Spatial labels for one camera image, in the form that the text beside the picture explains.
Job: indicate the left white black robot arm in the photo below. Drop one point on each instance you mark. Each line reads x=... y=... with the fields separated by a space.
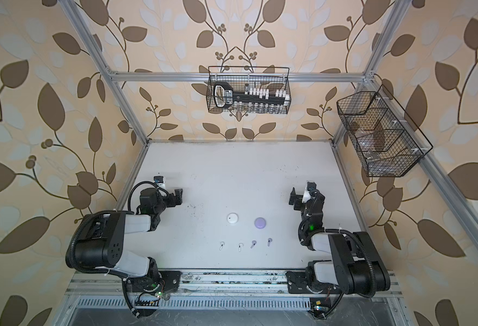
x=97 y=246

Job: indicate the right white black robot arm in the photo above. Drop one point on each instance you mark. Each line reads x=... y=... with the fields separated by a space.
x=353 y=266

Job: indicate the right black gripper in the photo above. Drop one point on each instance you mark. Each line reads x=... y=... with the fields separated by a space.
x=297 y=199

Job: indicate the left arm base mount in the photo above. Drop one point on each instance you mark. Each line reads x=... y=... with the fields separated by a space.
x=165 y=281

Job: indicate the right side wire basket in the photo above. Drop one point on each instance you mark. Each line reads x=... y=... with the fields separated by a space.
x=386 y=135

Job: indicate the wire basket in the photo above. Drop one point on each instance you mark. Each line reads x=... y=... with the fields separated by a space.
x=386 y=135
x=262 y=76

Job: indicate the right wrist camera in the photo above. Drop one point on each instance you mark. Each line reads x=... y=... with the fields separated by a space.
x=310 y=192

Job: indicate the white earbud charging case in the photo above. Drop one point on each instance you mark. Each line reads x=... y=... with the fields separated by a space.
x=232 y=218

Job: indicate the back wire basket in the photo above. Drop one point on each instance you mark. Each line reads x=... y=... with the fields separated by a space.
x=262 y=76

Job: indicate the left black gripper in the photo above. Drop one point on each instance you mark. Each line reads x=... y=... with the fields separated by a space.
x=169 y=199

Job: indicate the purple earbud charging case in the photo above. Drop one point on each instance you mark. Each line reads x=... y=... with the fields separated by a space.
x=260 y=223

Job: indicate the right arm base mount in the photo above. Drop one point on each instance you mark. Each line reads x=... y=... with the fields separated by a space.
x=298 y=283

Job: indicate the black tool with white pieces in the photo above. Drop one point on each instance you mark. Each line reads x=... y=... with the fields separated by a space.
x=226 y=96

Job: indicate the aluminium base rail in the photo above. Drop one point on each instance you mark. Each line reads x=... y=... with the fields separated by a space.
x=197 y=282

